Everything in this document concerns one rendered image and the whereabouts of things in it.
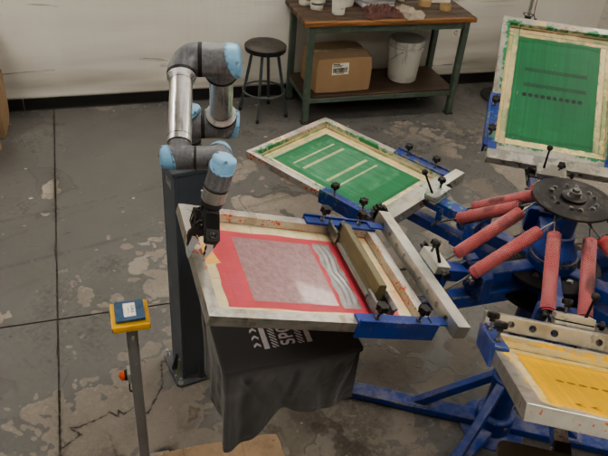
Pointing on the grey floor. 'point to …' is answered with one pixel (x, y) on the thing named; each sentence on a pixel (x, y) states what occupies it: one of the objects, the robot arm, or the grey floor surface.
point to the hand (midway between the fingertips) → (196, 256)
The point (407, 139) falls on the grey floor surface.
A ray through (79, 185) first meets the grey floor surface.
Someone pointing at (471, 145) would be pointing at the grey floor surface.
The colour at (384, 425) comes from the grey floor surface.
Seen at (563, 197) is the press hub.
